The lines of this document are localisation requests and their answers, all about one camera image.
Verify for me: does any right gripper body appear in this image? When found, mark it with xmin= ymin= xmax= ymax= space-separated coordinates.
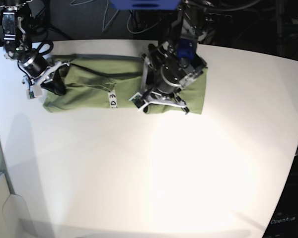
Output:
xmin=21 ymin=56 xmax=70 ymax=99

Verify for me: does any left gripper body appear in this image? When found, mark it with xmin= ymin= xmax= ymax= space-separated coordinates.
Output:
xmin=129 ymin=85 xmax=190 ymax=114

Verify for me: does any green T-shirt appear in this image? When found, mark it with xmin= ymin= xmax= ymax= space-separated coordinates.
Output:
xmin=42 ymin=53 xmax=210 ymax=116

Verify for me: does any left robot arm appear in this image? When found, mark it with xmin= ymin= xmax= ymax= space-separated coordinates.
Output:
xmin=129 ymin=0 xmax=232 ymax=114

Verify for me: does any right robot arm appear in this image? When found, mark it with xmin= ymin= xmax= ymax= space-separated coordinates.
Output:
xmin=0 ymin=0 xmax=69 ymax=99

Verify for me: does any blue box overhead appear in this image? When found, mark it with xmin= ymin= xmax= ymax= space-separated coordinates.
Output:
xmin=110 ymin=0 xmax=180 ymax=10

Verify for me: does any white side panel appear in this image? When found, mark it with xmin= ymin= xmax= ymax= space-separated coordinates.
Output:
xmin=0 ymin=173 xmax=33 ymax=238

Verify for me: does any black OpenArm case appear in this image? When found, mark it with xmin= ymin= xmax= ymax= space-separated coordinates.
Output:
xmin=263 ymin=207 xmax=298 ymax=238

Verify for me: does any white cable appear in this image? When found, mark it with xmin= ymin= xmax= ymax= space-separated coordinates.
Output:
xmin=69 ymin=0 xmax=164 ymax=34

